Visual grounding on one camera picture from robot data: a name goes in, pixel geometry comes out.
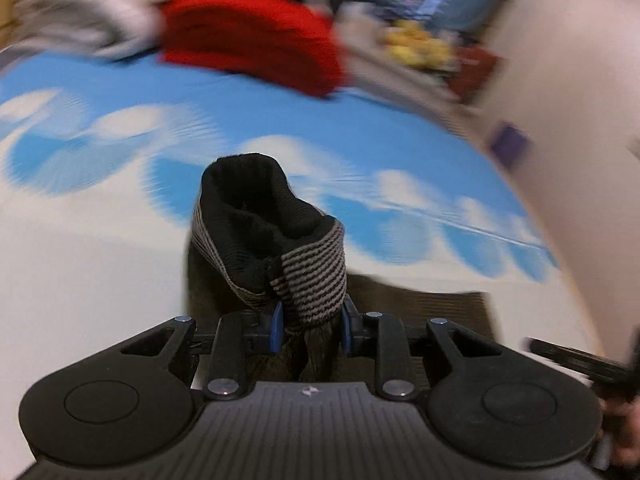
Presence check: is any person's right hand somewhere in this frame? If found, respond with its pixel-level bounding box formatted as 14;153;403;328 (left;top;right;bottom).
602;400;640;467

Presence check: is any red folded cloth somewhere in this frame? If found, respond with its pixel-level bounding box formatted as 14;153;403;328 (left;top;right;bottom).
159;0;352;99

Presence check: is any white grey cloth pile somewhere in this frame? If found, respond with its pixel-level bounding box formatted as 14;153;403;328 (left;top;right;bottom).
9;0;173;63

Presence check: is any black striped knit garment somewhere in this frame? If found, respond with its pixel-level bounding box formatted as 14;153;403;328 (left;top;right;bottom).
186;152;501;386

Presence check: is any yellow plush toy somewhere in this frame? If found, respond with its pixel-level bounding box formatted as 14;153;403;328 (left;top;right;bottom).
384;19;455;70

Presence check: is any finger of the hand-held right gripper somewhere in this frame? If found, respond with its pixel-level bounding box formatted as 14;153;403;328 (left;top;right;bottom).
526;337;635;380

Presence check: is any purple square object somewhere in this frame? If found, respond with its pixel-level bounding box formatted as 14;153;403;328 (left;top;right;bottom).
489;124;532;170

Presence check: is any blue white printed blanket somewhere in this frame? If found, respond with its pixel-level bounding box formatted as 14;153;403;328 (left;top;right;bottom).
0;50;562;480

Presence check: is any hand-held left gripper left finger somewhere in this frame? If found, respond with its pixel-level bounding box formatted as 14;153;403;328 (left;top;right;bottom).
117;300;286;403

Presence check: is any dark red object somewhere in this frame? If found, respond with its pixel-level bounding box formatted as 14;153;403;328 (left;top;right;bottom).
447;44;502;105

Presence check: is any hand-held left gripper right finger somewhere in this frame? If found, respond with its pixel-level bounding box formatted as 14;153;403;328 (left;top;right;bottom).
340;299;502;403

